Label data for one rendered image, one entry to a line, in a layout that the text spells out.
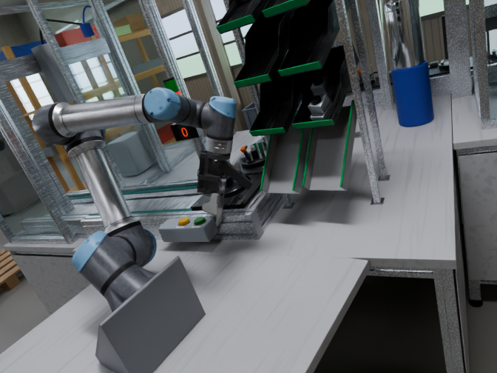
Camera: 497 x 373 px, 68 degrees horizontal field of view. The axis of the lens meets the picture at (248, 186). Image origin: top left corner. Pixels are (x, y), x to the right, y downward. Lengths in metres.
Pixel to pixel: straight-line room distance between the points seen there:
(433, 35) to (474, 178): 3.08
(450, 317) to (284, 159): 0.66
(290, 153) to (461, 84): 1.20
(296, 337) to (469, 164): 1.09
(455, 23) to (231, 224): 1.47
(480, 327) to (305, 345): 1.30
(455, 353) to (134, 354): 0.87
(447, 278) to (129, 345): 0.79
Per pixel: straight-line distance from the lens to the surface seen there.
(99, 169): 1.21
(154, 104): 0.93
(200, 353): 0.97
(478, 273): 2.02
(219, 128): 1.02
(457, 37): 2.17
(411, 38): 1.84
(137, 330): 0.93
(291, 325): 0.93
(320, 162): 1.20
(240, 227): 1.27
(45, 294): 2.42
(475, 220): 1.85
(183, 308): 1.00
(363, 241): 1.13
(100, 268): 1.04
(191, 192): 1.68
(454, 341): 1.25
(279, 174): 1.25
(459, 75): 2.21
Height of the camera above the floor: 1.50
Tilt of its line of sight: 22 degrees down
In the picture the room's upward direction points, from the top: 19 degrees counter-clockwise
